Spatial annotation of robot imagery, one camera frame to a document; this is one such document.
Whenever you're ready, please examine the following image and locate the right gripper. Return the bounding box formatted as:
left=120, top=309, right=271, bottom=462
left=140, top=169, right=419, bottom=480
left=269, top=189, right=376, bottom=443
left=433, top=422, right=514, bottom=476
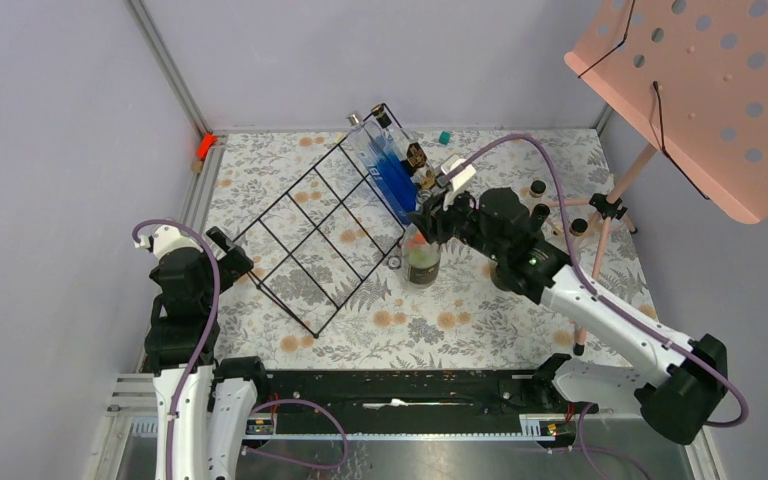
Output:
left=406, top=183, right=506, bottom=263

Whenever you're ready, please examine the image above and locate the clear bottle black label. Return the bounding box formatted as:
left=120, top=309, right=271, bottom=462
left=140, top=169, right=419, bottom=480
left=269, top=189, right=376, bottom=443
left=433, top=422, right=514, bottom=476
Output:
left=401, top=224, right=441, bottom=288

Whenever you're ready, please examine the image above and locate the clear bottle gold label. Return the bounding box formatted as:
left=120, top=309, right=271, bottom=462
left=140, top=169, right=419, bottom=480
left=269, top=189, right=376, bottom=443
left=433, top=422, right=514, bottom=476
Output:
left=371, top=103, right=436, bottom=191

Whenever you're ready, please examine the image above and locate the black wire wine rack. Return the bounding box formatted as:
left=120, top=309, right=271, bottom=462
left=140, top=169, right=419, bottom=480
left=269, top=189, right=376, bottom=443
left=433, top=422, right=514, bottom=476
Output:
left=237, top=129, right=407, bottom=339

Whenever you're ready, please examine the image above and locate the blue triangular bottle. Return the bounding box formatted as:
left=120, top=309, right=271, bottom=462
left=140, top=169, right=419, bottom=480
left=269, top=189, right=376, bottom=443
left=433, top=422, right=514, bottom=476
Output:
left=346, top=111, right=417, bottom=226

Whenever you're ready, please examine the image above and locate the dark green wine bottle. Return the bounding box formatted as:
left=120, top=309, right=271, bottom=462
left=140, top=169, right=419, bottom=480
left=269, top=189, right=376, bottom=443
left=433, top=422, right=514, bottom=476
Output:
left=528, top=203, right=551, bottom=234

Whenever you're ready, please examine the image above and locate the short clear glass bottle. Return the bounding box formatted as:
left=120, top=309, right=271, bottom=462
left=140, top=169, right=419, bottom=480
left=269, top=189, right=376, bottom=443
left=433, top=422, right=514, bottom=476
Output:
left=528, top=180, right=547, bottom=200

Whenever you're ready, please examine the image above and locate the clear bottle black cap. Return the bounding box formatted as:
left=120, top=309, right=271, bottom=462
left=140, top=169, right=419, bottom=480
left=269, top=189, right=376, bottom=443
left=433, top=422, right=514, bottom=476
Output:
left=568, top=218, right=589, bottom=238

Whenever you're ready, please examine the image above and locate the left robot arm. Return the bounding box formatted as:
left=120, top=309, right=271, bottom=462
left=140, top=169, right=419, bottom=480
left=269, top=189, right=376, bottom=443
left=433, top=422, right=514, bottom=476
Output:
left=132, top=220, right=271, bottom=479

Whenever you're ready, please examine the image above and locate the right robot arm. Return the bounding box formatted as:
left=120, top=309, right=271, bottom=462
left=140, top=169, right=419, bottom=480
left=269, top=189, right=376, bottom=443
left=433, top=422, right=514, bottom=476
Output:
left=409, top=134, right=750, bottom=445

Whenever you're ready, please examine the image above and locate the floral table mat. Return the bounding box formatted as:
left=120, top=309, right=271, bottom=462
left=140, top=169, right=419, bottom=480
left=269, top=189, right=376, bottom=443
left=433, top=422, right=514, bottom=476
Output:
left=188, top=129, right=673, bottom=371

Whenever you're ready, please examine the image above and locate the orange clip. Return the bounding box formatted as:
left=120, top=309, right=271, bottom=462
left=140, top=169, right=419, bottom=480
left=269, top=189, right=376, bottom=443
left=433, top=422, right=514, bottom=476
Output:
left=196, top=132, right=217, bottom=161

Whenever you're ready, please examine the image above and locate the pink music stand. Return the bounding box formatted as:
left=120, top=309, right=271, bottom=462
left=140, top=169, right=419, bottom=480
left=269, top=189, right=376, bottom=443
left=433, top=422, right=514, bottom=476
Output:
left=565, top=1, right=768, bottom=362

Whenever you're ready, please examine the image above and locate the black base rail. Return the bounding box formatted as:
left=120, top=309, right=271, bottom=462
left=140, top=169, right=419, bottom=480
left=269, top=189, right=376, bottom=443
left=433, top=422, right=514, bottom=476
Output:
left=217, top=358, right=587, bottom=440

